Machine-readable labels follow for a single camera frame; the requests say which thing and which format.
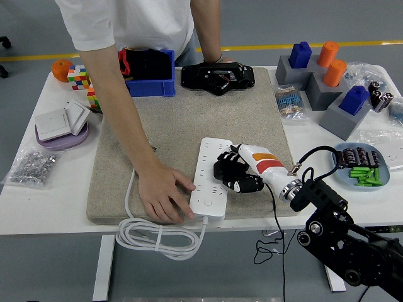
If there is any person's right hand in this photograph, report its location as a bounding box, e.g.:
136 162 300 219
137 163 196 225

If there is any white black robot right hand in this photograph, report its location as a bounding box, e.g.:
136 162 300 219
213 143 300 194

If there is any person's left hand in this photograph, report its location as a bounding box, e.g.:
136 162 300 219
204 57 237 65

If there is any black power adapter plug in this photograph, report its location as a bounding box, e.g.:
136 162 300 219
213 155 253 182

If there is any white power strip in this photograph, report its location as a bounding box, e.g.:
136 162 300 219
190 137 233 221

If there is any thin black adapter cord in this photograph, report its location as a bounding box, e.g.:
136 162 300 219
253 182 298 302

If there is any black electronic device housing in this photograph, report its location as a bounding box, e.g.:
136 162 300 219
181 62 256 96

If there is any wide grey peg block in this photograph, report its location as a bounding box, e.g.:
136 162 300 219
275 54 322 91

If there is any grey-brown felt mat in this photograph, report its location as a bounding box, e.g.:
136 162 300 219
86 67 305 226

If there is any clear bag of resistors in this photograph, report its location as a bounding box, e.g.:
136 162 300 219
275 83 309 121

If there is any blue square peg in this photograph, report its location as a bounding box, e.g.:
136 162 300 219
338 85 371 116
288 41 313 69

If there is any blue plastic bin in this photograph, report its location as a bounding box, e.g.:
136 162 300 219
121 49 176 98

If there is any black and red fabric bundle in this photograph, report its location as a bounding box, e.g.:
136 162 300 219
118 48 173 81

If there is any row of black capacitors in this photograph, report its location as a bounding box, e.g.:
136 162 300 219
338 147 381 170

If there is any person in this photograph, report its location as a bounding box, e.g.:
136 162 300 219
55 0 237 225

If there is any white table leg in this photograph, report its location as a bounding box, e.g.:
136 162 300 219
324 266 347 293
92 235 116 302

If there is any pile of green batteries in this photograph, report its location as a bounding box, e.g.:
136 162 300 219
349 166 384 187

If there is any orange cylinder peg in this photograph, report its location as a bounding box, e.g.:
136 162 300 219
317 40 340 68
322 59 348 88

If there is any purple oval tray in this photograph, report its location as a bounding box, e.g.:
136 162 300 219
34 121 90 151

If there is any empty-looking clear plastic bag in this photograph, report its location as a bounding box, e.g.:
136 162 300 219
358 128 403 172

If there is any light blue oval plate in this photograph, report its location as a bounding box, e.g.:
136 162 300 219
331 142 391 192

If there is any colourful puzzle cube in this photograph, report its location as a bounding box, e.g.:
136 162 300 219
86 84 102 110
67 64 91 91

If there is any black table control panel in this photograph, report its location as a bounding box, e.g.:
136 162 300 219
365 225 403 235

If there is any bag of black cylinder cells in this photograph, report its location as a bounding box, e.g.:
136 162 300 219
368 80 395 113

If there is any clear bag of blue parts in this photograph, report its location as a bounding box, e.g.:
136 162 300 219
343 61 390 92

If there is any clear bag of metal nuts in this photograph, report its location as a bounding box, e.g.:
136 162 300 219
1 146 64 190

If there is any clear bag with blue items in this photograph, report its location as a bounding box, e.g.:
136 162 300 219
387 96 403 126

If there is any orange fruit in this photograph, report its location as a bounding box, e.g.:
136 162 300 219
51 59 74 83

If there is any black chair castor base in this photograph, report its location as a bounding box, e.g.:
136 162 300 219
0 35 13 79

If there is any white power cord with plug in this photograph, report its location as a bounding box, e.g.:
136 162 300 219
115 144 210 261

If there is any white wall switch panel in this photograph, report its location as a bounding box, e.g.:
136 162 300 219
34 109 72 142
64 98 92 137

